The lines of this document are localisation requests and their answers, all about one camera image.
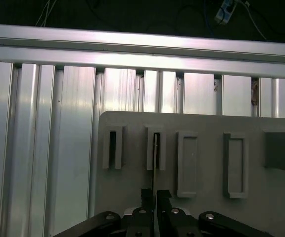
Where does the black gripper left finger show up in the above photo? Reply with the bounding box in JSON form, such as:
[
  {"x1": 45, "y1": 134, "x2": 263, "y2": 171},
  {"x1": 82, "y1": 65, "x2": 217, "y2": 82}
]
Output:
[{"x1": 51, "y1": 188, "x2": 156, "y2": 237}]

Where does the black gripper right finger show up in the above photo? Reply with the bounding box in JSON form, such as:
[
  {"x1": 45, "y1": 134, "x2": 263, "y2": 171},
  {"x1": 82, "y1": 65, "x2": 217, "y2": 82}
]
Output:
[{"x1": 156, "y1": 189, "x2": 272, "y2": 237}]

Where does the grey parts rack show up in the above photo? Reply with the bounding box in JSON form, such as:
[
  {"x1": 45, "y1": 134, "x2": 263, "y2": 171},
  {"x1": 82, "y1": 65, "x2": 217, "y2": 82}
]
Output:
[{"x1": 97, "y1": 110, "x2": 285, "y2": 237}]

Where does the grey power strip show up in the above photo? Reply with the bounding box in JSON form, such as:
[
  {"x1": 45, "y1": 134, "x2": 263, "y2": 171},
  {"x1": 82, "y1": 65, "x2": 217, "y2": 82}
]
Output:
[{"x1": 214, "y1": 0, "x2": 237, "y2": 26}]

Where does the white cable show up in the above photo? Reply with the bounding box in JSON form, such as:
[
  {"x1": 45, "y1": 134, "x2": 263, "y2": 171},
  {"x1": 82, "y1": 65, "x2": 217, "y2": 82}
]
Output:
[
  {"x1": 35, "y1": 0, "x2": 57, "y2": 27},
  {"x1": 240, "y1": 0, "x2": 267, "y2": 40}
]

